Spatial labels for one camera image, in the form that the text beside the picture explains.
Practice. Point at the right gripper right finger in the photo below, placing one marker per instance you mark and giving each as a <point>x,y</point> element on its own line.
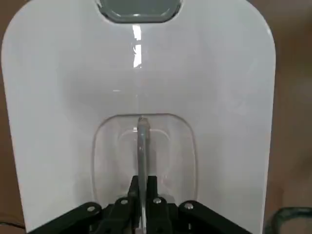
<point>185,219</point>

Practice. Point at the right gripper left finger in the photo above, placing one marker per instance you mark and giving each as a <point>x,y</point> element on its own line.
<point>97,219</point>

